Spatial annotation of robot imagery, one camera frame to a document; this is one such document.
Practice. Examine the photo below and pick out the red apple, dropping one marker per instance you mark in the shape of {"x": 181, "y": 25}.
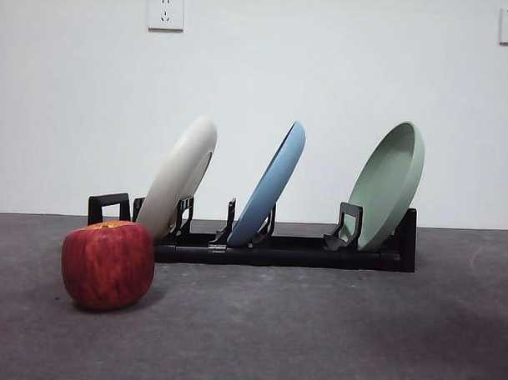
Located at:
{"x": 107, "y": 268}

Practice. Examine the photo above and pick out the black plate rack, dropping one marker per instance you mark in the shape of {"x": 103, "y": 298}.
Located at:
{"x": 276, "y": 257}

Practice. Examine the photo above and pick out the blue round plate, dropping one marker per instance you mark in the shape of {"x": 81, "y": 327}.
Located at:
{"x": 271, "y": 186}

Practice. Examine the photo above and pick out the pale cream round plate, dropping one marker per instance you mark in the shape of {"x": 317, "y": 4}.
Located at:
{"x": 171, "y": 183}

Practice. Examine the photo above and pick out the green round plate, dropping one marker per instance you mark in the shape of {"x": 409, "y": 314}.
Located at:
{"x": 383, "y": 190}

